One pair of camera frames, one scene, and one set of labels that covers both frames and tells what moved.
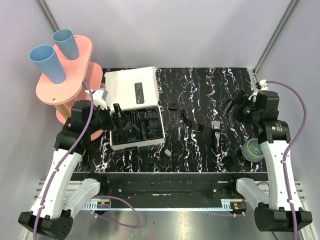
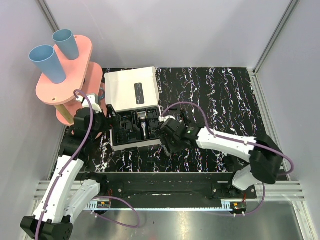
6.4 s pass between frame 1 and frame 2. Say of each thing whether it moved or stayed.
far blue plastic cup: stayed
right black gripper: moved
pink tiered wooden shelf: stayed
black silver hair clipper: moved
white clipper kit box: stayed
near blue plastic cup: stayed
